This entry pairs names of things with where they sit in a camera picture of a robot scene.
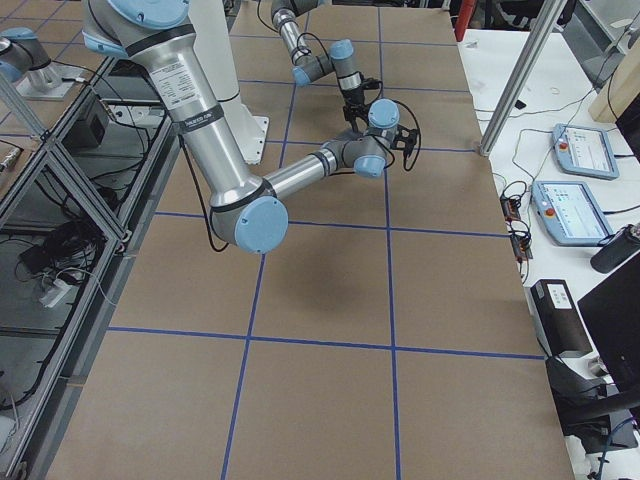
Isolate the lower teach pendant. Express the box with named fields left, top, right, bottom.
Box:
left=531, top=181, right=613, bottom=247

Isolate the pink and grey towel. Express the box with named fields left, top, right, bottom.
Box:
left=335, top=130, right=363, bottom=145

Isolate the aluminium frame post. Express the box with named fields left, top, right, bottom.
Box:
left=479, top=0, right=566, bottom=157

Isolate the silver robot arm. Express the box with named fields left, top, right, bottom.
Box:
left=82, top=1, right=400, bottom=254
left=270, top=1, right=378, bottom=132

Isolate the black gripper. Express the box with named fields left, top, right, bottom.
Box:
left=341, top=86, right=369, bottom=132

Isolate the teach pendant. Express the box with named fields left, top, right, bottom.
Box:
left=552, top=123, right=619, bottom=180
left=531, top=181, right=613, bottom=247

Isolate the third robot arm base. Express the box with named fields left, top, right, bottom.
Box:
left=1, top=27, right=71, bottom=101

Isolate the black box with label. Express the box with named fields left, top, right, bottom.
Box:
left=529, top=279, right=593, bottom=358

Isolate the upper teach pendant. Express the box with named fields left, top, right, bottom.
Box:
left=552, top=123, right=619, bottom=180

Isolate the white power strip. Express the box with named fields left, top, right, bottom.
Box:
left=39, top=279, right=71, bottom=308

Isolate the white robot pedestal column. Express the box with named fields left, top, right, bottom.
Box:
left=189, top=0, right=269, bottom=165

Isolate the orange circuit board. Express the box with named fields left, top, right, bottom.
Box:
left=500, top=196, right=521, bottom=222

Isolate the black computer monitor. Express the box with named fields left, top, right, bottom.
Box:
left=578, top=263, right=639, bottom=390

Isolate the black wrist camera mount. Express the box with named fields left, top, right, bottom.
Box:
left=391, top=125, right=421, bottom=172

